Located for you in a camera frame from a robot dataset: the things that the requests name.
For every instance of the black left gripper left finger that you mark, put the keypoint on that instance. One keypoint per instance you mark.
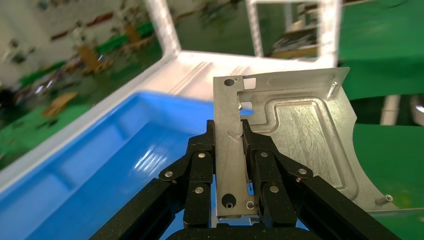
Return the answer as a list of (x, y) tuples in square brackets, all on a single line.
[(198, 172)]

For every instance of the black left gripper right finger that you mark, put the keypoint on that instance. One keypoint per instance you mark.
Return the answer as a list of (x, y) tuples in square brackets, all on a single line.
[(271, 179)]

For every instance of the stamped metal bracket part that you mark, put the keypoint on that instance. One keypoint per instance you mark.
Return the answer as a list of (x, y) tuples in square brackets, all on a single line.
[(304, 132)]

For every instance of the blue plastic bin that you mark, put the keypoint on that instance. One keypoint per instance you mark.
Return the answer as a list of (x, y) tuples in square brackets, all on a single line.
[(99, 159)]

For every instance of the wooden pallet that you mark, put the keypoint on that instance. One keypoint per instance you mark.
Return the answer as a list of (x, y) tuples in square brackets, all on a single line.
[(59, 104), (91, 59)]

